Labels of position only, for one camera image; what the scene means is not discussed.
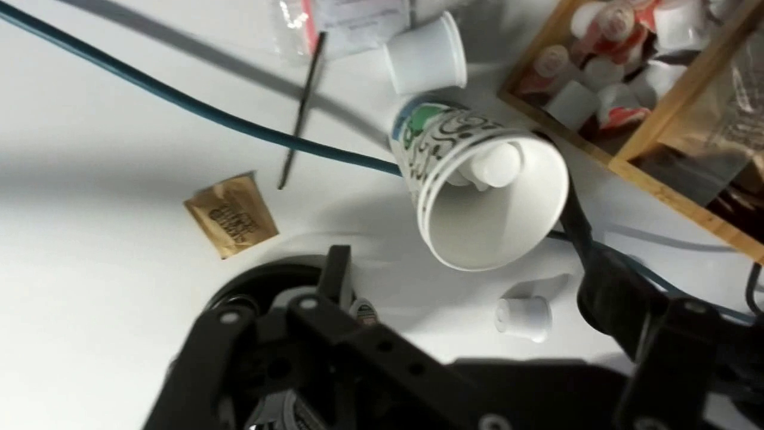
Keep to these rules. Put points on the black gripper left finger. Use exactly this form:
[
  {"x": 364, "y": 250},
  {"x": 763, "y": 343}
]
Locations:
[{"x": 343, "y": 335}]

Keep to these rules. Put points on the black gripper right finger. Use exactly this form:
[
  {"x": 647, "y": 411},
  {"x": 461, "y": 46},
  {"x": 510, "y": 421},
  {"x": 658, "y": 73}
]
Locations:
[{"x": 612, "y": 302}]

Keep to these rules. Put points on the wooden condiment organizer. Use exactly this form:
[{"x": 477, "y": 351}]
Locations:
[{"x": 684, "y": 204}]

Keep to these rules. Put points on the brown sugar packet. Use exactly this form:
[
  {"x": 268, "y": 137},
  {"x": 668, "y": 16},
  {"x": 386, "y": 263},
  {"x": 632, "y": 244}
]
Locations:
[{"x": 230, "y": 217}]

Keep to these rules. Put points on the red white creamer cup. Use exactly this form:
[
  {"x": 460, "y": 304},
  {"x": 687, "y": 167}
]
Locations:
[
  {"x": 552, "y": 63},
  {"x": 676, "y": 23},
  {"x": 603, "y": 20},
  {"x": 623, "y": 107},
  {"x": 571, "y": 103},
  {"x": 664, "y": 78}
]

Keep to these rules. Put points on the crinkled clear plastic packet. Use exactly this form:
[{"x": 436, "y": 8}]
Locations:
[{"x": 736, "y": 121}]

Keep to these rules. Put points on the black stir stick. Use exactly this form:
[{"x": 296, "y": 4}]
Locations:
[{"x": 302, "y": 110}]

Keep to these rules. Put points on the small plastic bag with card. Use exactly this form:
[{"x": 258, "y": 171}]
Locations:
[{"x": 350, "y": 20}]

